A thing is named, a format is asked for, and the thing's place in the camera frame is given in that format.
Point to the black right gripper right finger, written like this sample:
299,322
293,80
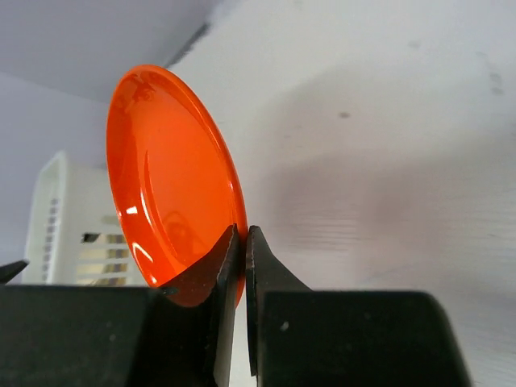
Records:
298,336

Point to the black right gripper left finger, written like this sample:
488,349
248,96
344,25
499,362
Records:
179,334

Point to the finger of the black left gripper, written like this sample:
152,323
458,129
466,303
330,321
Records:
11,270

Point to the orange round plate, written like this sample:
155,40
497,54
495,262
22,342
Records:
173,181

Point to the white plastic basket bin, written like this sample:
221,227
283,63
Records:
74,237

